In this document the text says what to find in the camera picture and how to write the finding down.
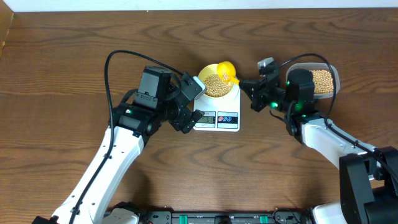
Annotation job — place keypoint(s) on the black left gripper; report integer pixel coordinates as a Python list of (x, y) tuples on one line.
[(186, 119)]

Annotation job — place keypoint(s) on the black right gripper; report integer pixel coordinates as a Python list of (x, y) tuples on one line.
[(255, 96)]

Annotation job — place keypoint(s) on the yellow measuring scoop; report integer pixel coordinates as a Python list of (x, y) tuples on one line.
[(227, 67)]

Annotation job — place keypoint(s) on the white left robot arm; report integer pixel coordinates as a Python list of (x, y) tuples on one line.
[(123, 142)]

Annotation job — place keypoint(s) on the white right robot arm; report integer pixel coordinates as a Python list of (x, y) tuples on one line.
[(368, 174)]

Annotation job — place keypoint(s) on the soybeans in scoop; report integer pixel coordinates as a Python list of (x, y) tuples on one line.
[(225, 78)]

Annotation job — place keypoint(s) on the pale yellow bowl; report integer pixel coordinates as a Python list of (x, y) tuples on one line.
[(208, 70)]

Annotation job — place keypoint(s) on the soybeans in bowl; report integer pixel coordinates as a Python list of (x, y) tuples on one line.
[(216, 87)]

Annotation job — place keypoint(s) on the white digital kitchen scale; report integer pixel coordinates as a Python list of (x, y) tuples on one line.
[(220, 113)]

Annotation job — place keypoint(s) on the soybeans in container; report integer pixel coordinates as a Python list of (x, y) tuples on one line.
[(323, 81)]

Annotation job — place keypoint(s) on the clear plastic container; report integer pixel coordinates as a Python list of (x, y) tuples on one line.
[(312, 66)]

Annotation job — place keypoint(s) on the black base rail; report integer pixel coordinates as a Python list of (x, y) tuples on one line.
[(217, 217)]

